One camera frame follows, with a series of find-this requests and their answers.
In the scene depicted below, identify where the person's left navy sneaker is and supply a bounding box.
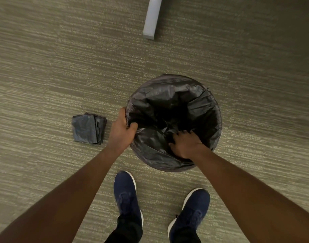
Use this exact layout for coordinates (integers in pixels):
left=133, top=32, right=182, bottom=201
left=114, top=171, right=144, bottom=226

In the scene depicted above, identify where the person's right black trouser leg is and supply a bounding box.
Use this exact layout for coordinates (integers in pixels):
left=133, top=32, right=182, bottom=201
left=172, top=227, right=202, bottom=243

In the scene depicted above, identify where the folded black trash bag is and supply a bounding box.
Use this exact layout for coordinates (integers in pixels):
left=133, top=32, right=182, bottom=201
left=71, top=113, right=107, bottom=145

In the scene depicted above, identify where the black trash bag liner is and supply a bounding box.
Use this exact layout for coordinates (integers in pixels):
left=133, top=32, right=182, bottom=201
left=125, top=74, right=223, bottom=172

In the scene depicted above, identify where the person's left hand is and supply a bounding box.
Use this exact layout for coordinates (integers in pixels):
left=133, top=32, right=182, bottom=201
left=107, top=107, right=139, bottom=155

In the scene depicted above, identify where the person's left black trouser leg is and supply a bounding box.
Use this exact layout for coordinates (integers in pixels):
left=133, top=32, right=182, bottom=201
left=105, top=214, right=143, bottom=243

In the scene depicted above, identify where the person's left forearm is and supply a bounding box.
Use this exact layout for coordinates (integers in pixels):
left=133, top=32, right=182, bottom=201
left=0, top=146, right=125, bottom=243

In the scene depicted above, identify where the round black trash bin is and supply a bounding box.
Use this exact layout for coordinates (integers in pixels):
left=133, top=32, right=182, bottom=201
left=129, top=74, right=223, bottom=173

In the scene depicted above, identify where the person's black trouser leg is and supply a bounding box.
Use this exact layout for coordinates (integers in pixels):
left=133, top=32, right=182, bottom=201
left=172, top=227, right=202, bottom=243
left=105, top=214, right=143, bottom=243

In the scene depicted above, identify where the white table leg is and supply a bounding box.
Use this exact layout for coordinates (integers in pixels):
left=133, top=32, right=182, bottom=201
left=143, top=0, right=163, bottom=40

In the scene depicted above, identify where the person's right navy sneaker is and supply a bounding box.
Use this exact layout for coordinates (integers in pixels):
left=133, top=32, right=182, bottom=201
left=167, top=188, right=211, bottom=243

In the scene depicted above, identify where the person's right hand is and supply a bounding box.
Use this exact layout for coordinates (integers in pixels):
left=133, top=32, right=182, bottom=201
left=168, top=130, right=210, bottom=160

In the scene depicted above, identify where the person's right forearm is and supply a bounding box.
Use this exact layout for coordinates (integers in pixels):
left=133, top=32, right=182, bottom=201
left=194, top=149, right=309, bottom=243

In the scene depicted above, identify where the person's navy sneaker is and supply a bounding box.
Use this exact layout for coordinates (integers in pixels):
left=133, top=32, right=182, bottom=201
left=167, top=188, right=211, bottom=243
left=114, top=171, right=144, bottom=226

